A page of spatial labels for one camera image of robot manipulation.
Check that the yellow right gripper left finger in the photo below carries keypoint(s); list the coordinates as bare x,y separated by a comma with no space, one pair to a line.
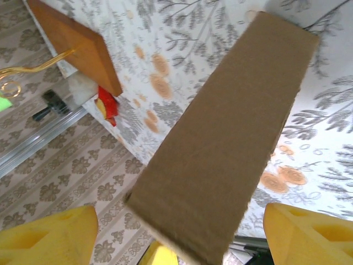
49,240

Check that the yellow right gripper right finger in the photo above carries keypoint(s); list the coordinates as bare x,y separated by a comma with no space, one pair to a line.
303,240

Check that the brown cardboard box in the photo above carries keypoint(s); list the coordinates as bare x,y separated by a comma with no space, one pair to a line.
220,138

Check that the red snack packet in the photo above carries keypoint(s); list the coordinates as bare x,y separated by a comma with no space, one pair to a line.
109,106

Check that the floral table cover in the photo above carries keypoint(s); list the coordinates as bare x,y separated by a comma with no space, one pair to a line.
193,33

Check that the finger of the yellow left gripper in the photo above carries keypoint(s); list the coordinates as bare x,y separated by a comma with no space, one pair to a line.
161,256

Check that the glass jar black lid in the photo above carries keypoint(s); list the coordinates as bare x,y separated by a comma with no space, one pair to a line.
55,103

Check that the aluminium frame post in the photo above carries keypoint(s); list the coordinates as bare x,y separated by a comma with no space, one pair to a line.
27,149

